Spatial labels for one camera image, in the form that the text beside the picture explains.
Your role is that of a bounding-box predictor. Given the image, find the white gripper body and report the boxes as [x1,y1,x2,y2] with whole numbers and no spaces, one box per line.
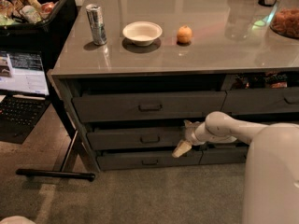
[185,122,206,146]

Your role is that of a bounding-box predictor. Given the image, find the grey drawer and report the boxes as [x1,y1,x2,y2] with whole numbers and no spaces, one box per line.
[87,127,183,150]
[72,91,226,122]
[200,146,248,165]
[221,87,299,115]
[97,150,203,171]

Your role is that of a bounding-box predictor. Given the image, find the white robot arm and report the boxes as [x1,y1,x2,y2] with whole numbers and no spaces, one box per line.
[172,111,299,224]

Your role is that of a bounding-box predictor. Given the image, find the grey drawer cabinet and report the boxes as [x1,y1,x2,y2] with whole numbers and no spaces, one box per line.
[52,0,299,170]

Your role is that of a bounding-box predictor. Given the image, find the chip bags in drawer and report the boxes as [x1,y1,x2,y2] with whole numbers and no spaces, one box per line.
[232,72,288,89]

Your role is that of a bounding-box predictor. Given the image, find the open laptop computer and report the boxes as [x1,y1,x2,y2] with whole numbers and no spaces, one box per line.
[0,51,50,144]

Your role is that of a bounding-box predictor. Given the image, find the orange fruit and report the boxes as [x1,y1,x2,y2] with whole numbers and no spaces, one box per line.
[177,25,192,44]

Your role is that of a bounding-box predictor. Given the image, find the white paper bowl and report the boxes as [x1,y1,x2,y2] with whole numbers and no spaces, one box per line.
[122,21,163,46]

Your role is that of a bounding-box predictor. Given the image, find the black laptop stand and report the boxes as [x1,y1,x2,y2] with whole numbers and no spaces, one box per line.
[16,77,95,182]

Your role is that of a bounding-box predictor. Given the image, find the glass jar of snacks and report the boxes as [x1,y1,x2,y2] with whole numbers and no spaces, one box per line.
[270,0,299,39]

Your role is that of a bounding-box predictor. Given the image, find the silver drink can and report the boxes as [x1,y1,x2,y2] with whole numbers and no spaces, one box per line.
[86,4,107,46]

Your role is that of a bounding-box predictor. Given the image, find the black bin of snacks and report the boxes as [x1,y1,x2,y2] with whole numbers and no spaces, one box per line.
[0,0,78,67]

